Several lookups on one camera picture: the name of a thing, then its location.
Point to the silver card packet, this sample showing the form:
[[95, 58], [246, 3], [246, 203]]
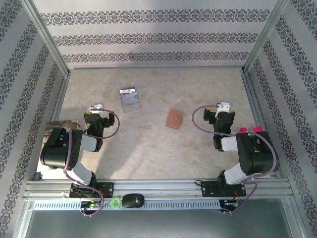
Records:
[[132, 108]]

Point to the white blue credit card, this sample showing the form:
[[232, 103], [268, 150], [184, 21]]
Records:
[[130, 99]]

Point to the brown leather card holder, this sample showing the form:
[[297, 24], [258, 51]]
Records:
[[174, 119]]

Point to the black credit card with chip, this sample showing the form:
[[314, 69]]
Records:
[[127, 90]]

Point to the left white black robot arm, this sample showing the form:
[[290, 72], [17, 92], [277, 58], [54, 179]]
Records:
[[59, 148]]

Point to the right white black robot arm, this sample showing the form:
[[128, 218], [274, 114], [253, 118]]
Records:
[[260, 156]]

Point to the magazine with photo cover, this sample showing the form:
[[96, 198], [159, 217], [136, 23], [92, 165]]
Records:
[[71, 124]]

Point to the colourful plush toy pink spikes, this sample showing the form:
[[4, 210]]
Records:
[[257, 129]]

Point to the right electronics board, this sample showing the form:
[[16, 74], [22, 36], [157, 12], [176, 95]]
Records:
[[229, 203]]

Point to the electronics board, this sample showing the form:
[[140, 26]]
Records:
[[229, 203], [91, 205]]

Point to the green tape roll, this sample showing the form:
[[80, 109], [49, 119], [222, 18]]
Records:
[[112, 202]]

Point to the left electronics board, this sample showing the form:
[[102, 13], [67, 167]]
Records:
[[91, 205]]

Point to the black computer mouse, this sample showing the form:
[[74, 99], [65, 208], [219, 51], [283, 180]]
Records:
[[133, 200]]

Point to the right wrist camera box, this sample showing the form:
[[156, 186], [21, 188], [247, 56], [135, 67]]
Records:
[[224, 107]]

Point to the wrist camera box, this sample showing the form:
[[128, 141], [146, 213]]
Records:
[[96, 107], [224, 107]]

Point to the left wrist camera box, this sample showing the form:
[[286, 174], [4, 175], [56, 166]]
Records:
[[96, 107]]

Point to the aluminium side floor rail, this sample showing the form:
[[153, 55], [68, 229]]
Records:
[[255, 104], [59, 104]]

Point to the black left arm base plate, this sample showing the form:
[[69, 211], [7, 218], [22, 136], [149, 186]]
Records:
[[106, 189]]

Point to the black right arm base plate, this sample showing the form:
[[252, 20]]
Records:
[[210, 189]]

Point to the aluminium back floor rail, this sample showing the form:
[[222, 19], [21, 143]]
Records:
[[156, 67]]

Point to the small black bracket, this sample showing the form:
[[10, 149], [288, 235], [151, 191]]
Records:
[[38, 176]]

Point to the aluminium mounting rail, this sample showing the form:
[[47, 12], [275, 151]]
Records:
[[161, 188]]

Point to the aluminium frame post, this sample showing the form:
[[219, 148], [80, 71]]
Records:
[[266, 34], [47, 37]]

